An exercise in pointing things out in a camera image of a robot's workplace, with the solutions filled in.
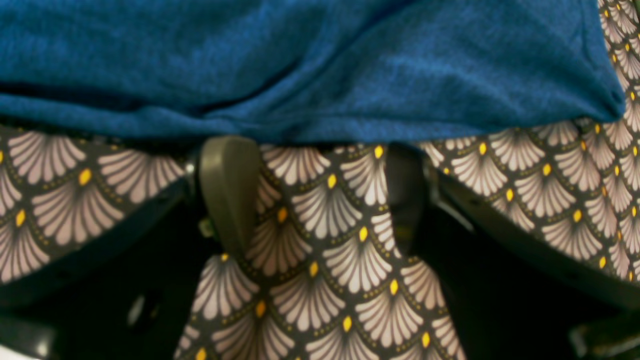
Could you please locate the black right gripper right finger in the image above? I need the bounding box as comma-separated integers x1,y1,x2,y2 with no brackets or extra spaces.
384,142,431,256

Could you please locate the blue T-shirt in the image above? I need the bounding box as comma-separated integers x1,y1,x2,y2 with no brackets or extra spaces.
1,0,626,144

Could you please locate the patterned fan-print tablecloth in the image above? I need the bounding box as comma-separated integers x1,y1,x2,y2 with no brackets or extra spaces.
1,0,639,360

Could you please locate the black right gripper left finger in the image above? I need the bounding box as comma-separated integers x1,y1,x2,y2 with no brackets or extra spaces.
198,136,262,258

